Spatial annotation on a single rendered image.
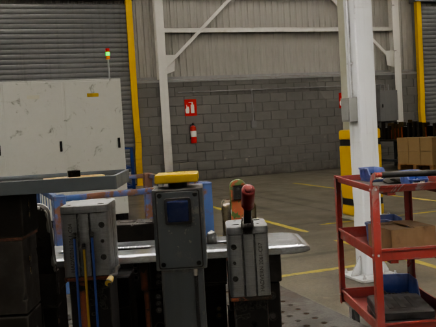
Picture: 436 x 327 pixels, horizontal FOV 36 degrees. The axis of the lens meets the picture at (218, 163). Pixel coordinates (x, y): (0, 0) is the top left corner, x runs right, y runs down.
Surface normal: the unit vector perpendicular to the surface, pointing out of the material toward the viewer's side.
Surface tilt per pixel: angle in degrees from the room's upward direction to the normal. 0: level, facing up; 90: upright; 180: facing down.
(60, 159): 90
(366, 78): 90
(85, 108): 90
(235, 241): 90
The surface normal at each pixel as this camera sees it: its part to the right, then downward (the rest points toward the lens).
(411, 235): 0.22, 0.04
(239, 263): 0.01, 0.05
